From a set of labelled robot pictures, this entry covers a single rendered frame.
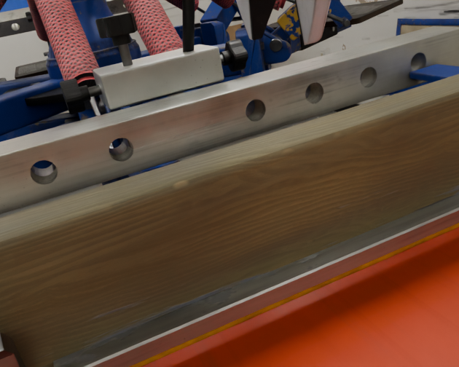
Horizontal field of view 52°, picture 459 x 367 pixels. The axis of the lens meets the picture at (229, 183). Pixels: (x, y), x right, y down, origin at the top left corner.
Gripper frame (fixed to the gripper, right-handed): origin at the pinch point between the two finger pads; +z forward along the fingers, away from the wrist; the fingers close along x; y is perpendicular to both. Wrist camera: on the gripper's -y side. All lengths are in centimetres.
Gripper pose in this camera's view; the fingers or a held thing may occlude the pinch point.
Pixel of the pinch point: (291, 8)
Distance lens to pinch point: 23.1
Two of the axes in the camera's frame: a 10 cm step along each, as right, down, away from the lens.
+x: 3.9, 3.1, -8.7
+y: -9.0, 3.1, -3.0
